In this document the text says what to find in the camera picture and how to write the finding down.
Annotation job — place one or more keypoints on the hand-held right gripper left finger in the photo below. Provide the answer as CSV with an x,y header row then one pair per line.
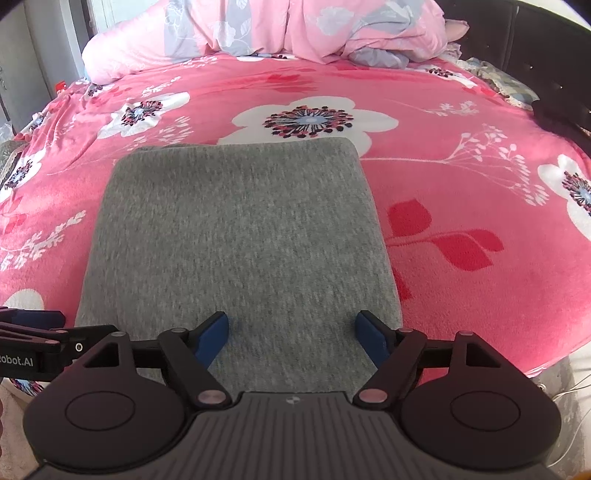
x,y
212,339

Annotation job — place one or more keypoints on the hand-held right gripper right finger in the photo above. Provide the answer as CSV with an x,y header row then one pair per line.
x,y
374,339

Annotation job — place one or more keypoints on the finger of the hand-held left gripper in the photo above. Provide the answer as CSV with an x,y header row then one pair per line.
x,y
39,320

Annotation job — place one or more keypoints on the grey sweat pants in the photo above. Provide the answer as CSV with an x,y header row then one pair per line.
x,y
240,230

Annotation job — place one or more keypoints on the green patterned lace-edged pillow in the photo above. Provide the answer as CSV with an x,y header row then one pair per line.
x,y
9,159

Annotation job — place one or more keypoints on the pink floral blanket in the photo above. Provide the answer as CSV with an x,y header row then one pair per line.
x,y
461,184

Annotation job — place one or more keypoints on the clear plastic bag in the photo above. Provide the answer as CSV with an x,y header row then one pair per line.
x,y
4,131

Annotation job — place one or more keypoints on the grey wardrobe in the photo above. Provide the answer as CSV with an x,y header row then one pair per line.
x,y
41,55

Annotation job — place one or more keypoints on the light patterned pillow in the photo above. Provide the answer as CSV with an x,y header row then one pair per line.
x,y
508,85

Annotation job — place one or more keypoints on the pink and grey floral quilt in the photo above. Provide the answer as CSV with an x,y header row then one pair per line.
x,y
184,32

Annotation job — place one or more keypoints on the pale pink plush toy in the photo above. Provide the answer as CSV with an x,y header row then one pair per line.
x,y
456,31

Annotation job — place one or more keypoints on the black tufted headboard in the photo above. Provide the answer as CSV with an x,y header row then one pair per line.
x,y
545,55

